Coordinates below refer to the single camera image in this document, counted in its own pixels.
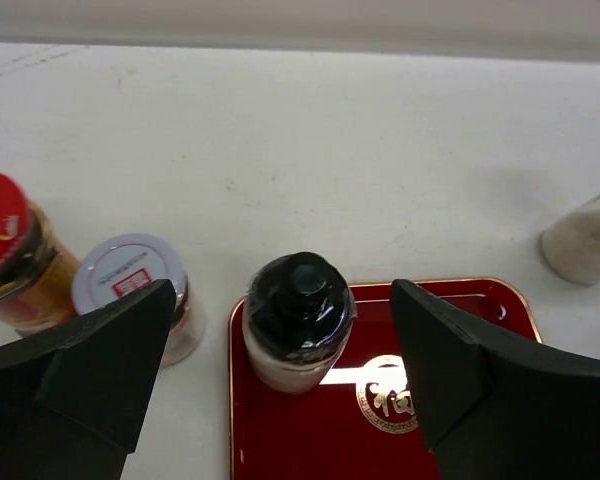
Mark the tall red-lid sauce jar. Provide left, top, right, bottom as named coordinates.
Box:
left=0, top=173, right=79, bottom=336

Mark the red lacquer tray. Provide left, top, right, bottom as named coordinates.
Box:
left=227, top=276, right=544, bottom=480

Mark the black-cap white bottle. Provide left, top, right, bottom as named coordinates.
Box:
left=242, top=251, right=357, bottom=394

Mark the grey-lid condiment jar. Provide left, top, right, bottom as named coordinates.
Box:
left=71, top=233, right=205, bottom=367

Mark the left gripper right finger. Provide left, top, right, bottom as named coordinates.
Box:
left=390, top=279, right=600, bottom=479

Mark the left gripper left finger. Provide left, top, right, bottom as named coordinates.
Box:
left=0, top=280, right=176, bottom=479

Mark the black-top salt grinder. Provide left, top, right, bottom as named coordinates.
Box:
left=539, top=195, right=600, bottom=286

